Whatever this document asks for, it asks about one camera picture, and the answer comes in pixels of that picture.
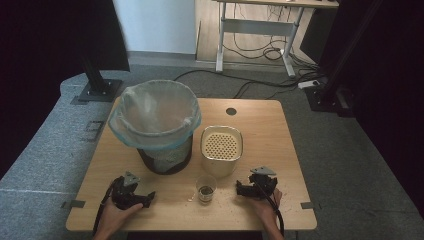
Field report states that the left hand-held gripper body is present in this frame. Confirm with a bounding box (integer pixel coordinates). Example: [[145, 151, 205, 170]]
[[111, 171, 148, 211]]

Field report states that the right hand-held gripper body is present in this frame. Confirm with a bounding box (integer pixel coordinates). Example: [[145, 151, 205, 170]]
[[247, 165, 279, 201]]

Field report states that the clear glass cup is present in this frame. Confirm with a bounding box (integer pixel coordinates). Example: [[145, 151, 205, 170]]
[[195, 174, 218, 204]]

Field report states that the person's left hand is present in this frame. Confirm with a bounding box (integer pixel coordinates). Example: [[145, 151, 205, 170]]
[[97, 200, 145, 235]]

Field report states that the person's right hand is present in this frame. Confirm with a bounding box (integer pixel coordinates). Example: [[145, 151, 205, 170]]
[[247, 188, 284, 226]]

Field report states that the black mesh trash bin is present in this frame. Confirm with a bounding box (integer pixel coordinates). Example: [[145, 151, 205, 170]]
[[136, 134, 194, 176]]

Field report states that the cream container with perforated strainer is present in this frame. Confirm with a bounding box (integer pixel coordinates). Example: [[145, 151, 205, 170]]
[[200, 125, 244, 179]]

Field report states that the translucent plastic bin liner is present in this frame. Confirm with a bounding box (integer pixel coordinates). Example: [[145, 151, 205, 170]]
[[107, 79, 203, 151]]

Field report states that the black curtain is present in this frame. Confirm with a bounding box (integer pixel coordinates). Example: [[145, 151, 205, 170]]
[[0, 0, 131, 179], [299, 0, 424, 221]]

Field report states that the long black floor cable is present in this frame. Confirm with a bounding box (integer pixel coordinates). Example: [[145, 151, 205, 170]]
[[173, 68, 323, 91]]

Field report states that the black stand with base plate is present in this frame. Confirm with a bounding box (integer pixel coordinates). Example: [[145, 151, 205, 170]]
[[303, 0, 384, 118], [77, 49, 124, 103]]

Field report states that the bundle of black cables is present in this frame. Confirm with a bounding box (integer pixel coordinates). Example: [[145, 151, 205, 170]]
[[222, 2, 293, 63]]

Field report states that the white desk frame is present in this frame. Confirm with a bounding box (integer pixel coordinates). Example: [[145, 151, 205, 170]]
[[213, 0, 340, 78]]

